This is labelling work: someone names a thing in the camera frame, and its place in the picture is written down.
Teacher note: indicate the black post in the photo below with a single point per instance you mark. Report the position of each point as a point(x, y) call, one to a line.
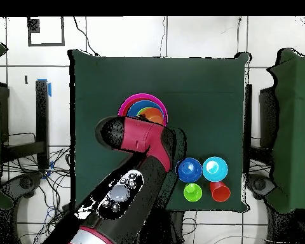
point(248, 114)

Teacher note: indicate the light blue small bowl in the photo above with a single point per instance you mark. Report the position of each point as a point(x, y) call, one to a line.
point(214, 169)

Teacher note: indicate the black floor stand base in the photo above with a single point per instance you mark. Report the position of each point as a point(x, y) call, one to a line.
point(260, 185)
point(25, 183)

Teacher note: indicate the green plastic cup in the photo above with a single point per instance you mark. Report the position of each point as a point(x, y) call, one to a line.
point(193, 193)

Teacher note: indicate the black frame with blue tape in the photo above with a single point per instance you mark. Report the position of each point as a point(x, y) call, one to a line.
point(42, 114)

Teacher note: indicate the pink large bowl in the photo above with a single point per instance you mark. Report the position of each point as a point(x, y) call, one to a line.
point(142, 96)

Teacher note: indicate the orange small bowl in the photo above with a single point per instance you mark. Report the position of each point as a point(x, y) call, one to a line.
point(153, 115)

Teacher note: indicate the blue medium bowl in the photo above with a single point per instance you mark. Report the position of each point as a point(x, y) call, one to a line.
point(134, 108)

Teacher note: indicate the dark green tablecloth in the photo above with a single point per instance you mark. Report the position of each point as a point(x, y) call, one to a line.
point(206, 101)

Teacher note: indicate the black square floor frame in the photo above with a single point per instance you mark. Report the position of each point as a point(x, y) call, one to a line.
point(33, 25)

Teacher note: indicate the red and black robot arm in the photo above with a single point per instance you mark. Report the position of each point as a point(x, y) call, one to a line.
point(142, 137)

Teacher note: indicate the dark blue small bowl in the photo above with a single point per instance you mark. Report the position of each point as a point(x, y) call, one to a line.
point(189, 169)

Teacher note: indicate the orange plastic cup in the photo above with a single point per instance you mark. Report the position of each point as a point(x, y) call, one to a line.
point(219, 193)

